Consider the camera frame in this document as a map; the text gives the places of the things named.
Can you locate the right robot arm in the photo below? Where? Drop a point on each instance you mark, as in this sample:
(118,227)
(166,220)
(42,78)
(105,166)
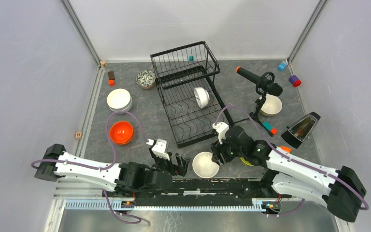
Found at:
(340,191)

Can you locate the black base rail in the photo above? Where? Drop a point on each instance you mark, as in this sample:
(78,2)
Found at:
(203,192)

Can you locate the wooden cube corner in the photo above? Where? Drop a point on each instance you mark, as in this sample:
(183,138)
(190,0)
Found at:
(103,63)

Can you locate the lime green bowl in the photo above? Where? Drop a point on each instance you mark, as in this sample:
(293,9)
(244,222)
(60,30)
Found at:
(245,161)

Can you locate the wooden letter cube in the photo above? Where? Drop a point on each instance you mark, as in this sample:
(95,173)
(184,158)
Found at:
(78,135)

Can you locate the black wire dish rack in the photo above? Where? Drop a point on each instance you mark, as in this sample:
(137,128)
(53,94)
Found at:
(176,78)

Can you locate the orange cube left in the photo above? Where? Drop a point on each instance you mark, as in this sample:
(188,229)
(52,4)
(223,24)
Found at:
(111,82)

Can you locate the white bowl grey rim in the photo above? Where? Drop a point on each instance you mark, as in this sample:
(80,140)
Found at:
(126,108)

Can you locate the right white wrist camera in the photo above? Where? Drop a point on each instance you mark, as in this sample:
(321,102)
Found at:
(220,129)

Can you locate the patterned cream bowl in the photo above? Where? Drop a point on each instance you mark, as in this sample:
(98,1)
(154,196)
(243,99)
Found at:
(203,166)

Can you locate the orange bowl rack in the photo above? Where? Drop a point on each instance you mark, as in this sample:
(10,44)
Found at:
(121,132)

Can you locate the brown block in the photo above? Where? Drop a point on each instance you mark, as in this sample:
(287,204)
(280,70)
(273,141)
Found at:
(111,75)

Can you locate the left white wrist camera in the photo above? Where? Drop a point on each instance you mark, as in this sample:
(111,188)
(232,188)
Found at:
(159,149)

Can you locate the purple red block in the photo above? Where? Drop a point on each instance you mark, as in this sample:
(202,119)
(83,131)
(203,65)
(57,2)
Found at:
(294,81)

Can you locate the beige ceramic bowl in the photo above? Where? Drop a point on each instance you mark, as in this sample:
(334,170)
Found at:
(272,106)

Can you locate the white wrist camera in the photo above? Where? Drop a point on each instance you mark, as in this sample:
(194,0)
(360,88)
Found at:
(159,149)
(220,129)

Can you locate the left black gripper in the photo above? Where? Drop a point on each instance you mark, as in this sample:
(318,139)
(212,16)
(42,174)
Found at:
(175,169)

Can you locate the teal block on table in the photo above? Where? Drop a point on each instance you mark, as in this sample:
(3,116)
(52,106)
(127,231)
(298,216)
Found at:
(267,126)

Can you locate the black microphone on tripod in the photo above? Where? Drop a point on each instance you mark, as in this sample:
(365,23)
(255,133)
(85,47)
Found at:
(264,85)

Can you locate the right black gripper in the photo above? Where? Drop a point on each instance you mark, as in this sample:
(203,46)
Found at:
(216,149)

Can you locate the orange curved block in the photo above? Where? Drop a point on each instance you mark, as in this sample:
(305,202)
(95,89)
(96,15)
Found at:
(286,149)

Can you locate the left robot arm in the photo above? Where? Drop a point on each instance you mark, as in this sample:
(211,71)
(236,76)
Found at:
(121,179)

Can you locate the small orange cube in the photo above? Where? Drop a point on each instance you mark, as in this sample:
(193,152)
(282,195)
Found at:
(273,131)

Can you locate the blue block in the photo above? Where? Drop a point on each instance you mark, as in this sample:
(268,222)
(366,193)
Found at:
(282,65)

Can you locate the pink floral bowl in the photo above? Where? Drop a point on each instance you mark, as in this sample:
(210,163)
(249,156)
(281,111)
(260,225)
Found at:
(145,79)

